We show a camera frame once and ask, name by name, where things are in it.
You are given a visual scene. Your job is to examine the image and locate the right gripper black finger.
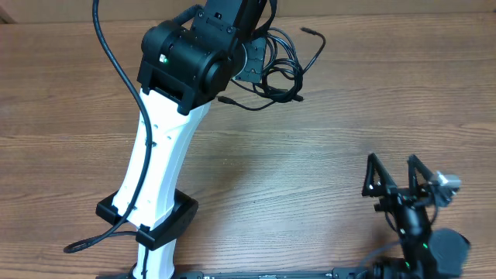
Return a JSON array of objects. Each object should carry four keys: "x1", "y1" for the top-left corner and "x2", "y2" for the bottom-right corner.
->
[
  {"x1": 362, "y1": 153, "x2": 397, "y2": 197},
  {"x1": 407, "y1": 154, "x2": 433, "y2": 194}
]

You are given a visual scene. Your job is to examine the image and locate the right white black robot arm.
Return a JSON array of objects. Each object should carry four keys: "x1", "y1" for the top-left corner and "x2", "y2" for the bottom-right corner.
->
[{"x1": 357, "y1": 153, "x2": 470, "y2": 279}]

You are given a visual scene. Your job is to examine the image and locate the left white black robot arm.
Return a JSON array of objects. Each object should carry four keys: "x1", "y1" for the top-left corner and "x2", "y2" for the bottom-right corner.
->
[{"x1": 96, "y1": 1, "x2": 269, "y2": 278}]

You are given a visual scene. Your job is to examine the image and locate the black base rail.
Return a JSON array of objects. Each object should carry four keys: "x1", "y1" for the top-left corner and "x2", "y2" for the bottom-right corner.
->
[{"x1": 171, "y1": 267, "x2": 374, "y2": 279}]

